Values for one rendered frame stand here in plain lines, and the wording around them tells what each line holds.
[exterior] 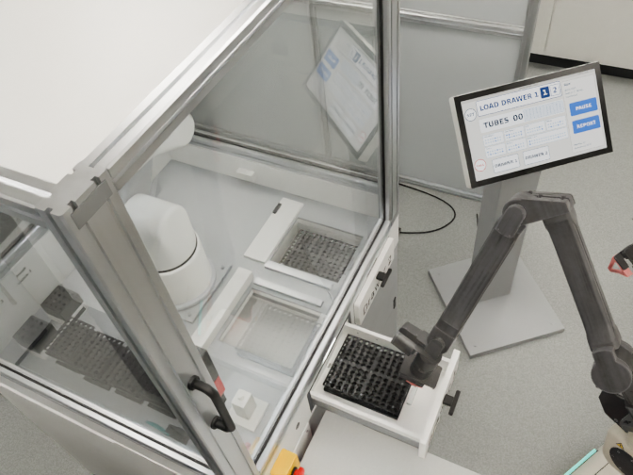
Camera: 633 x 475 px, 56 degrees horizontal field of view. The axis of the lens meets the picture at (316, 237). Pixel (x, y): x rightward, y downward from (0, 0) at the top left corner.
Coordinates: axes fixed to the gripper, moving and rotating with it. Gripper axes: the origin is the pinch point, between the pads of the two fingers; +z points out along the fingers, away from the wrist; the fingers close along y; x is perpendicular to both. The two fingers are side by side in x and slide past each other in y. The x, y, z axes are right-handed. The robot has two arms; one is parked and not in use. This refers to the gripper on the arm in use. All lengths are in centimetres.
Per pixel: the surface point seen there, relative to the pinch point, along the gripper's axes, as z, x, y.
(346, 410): 5.1, -13.8, -13.4
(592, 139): -14, 103, 26
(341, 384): 7.4, -6.9, -17.5
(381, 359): 6.0, 4.9, -9.9
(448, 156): 74, 158, -18
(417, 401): 6.3, -2.1, 3.7
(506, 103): -22, 95, -6
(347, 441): 16.8, -17.7, -9.7
